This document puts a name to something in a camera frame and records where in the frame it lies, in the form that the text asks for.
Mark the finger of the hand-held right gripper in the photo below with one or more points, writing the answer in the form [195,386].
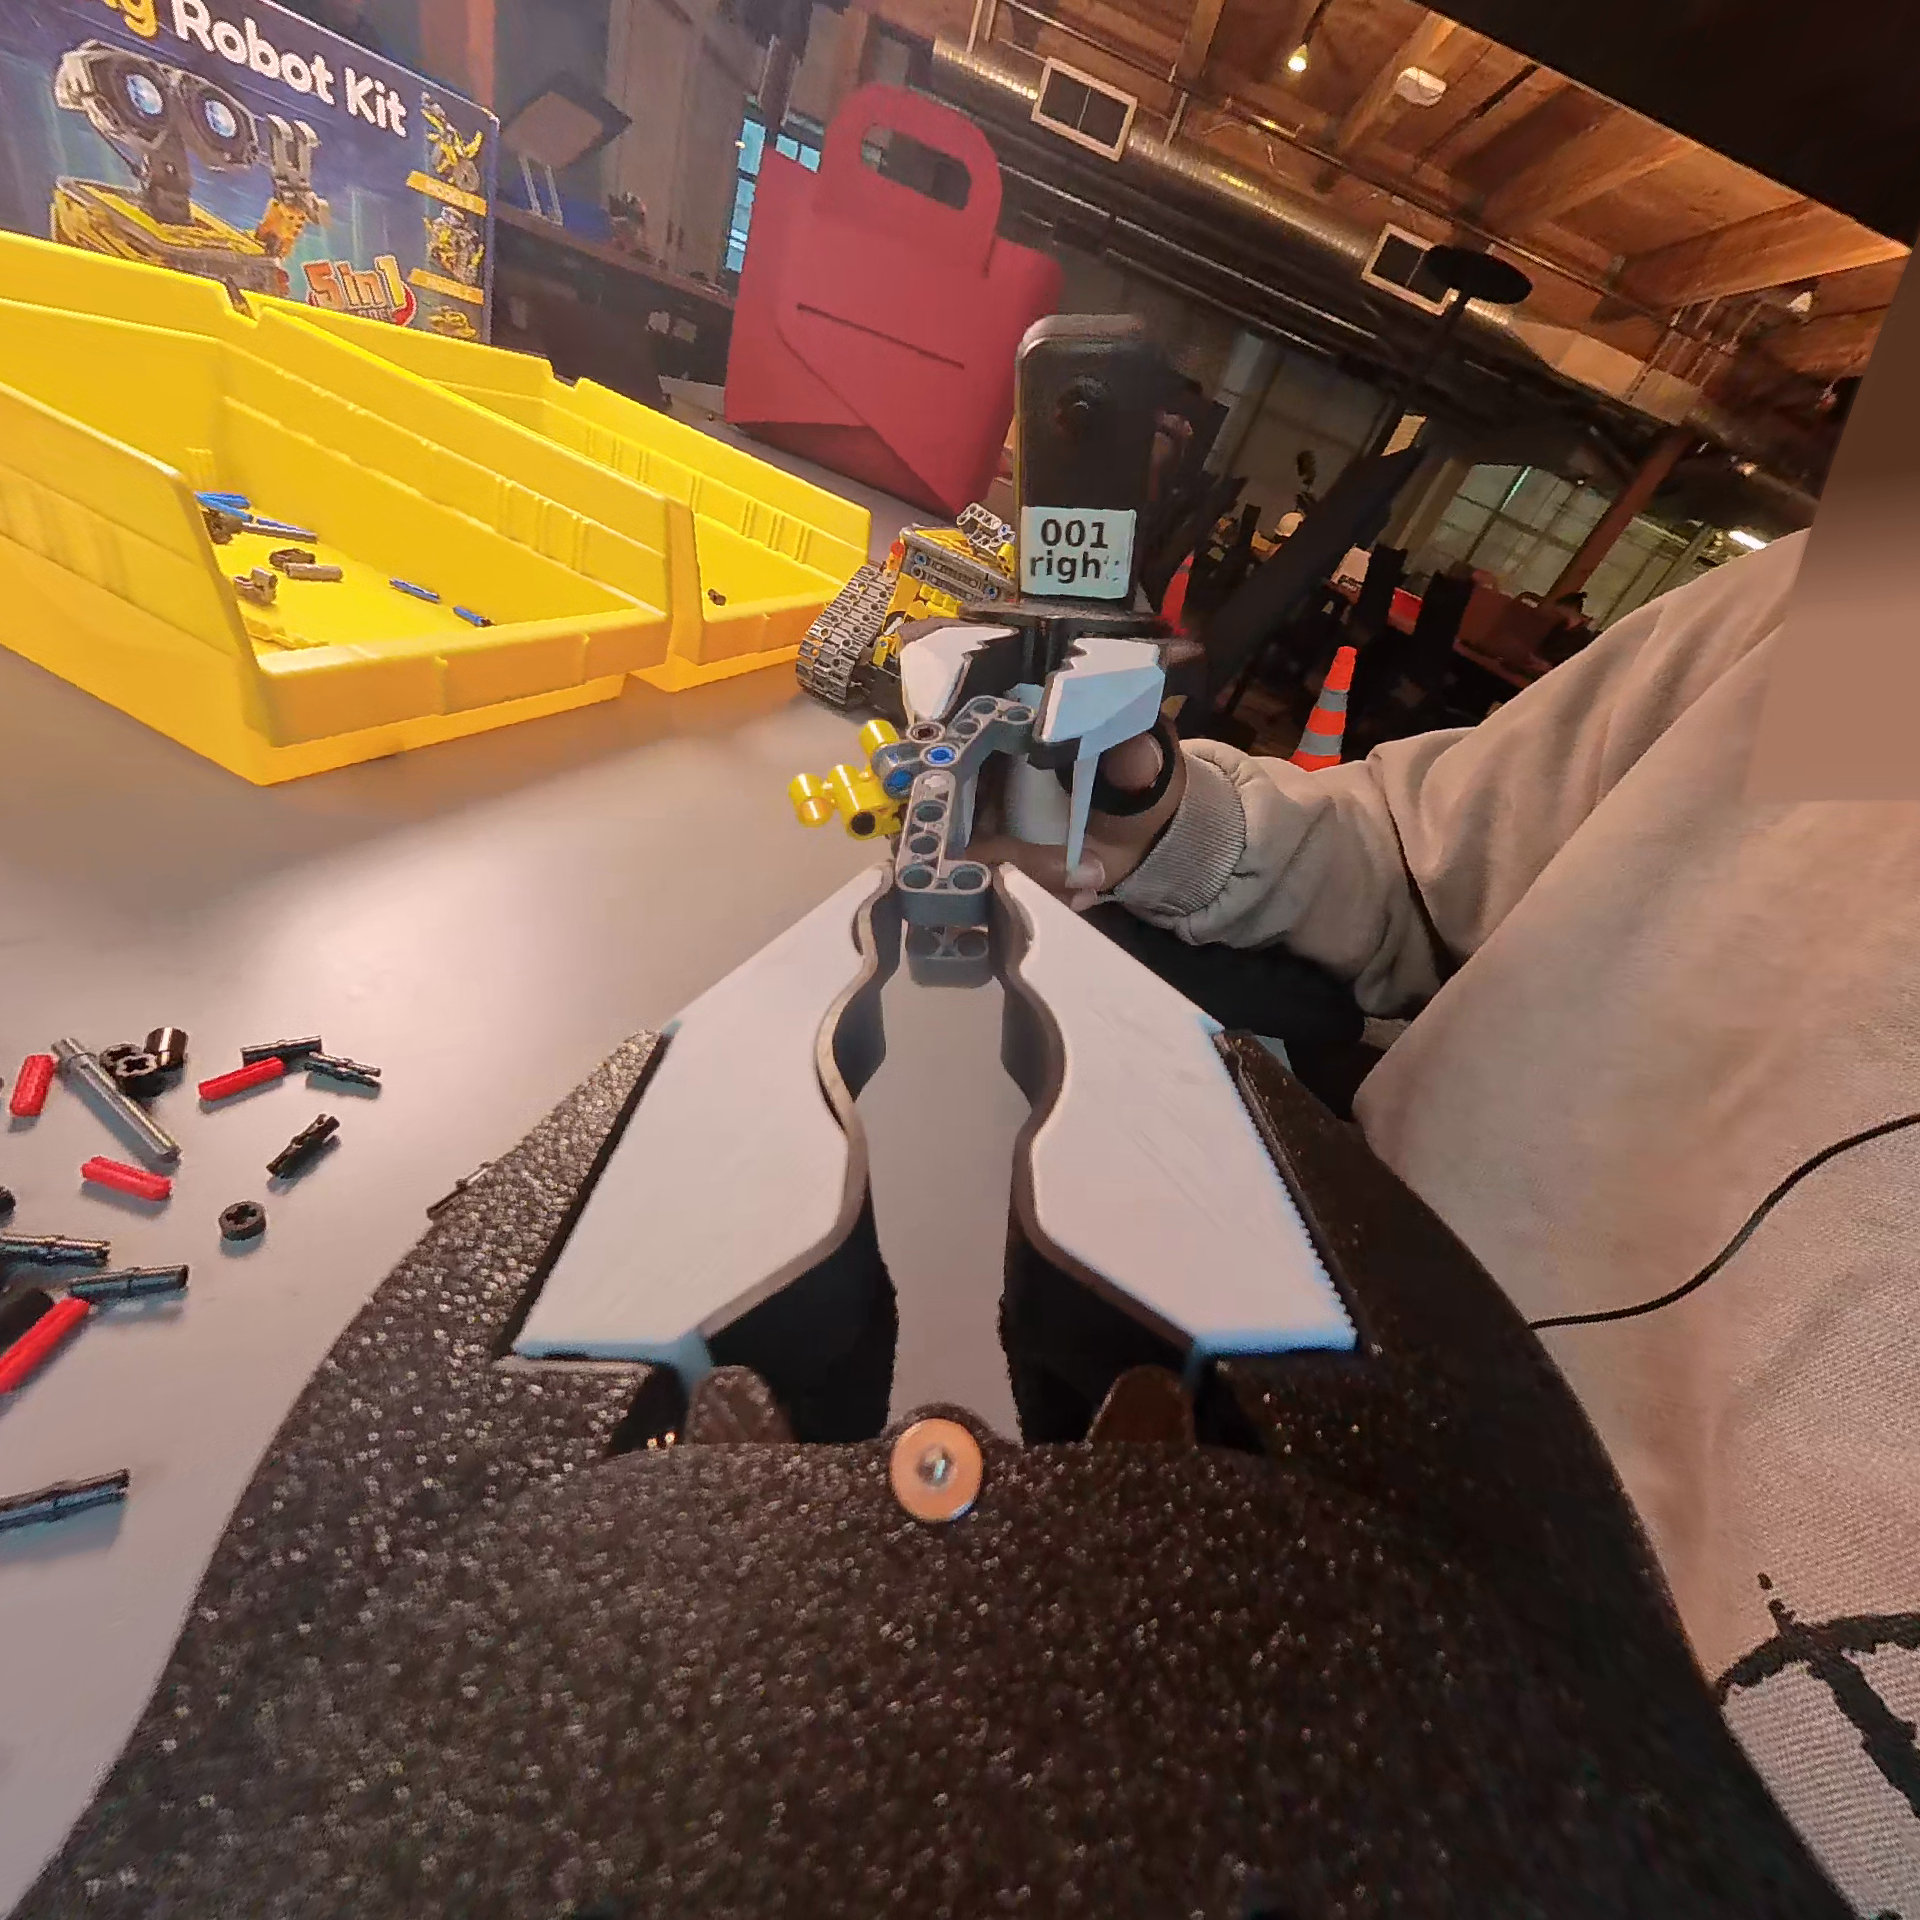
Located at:
[1105,737]
[955,667]

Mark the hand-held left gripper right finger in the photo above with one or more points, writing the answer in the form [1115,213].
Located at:
[1186,1201]

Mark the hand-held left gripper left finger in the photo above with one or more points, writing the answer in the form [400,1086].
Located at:
[707,1201]

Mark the yellow building block assembly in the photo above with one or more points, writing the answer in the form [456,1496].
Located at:
[946,811]

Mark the blue grey pieces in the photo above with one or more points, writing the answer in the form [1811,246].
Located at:
[286,546]

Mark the yellow plastic bin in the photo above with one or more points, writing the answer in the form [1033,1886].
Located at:
[737,587]
[180,647]

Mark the person's right forearm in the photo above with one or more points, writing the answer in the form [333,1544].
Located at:
[1381,857]

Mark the grey desk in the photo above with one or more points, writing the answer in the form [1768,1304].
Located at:
[450,901]

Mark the yellow toy robot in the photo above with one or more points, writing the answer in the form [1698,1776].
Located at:
[901,601]

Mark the orange traffic cone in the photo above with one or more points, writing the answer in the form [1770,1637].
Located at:
[1327,714]

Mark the grey ceiling vent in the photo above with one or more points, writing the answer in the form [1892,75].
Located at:
[1411,263]

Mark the person's torso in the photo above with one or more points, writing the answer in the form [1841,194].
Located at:
[1710,1141]

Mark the pile of black red pieces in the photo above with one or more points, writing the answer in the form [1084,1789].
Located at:
[136,1127]

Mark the robot kit box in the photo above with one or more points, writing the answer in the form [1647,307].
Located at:
[211,150]

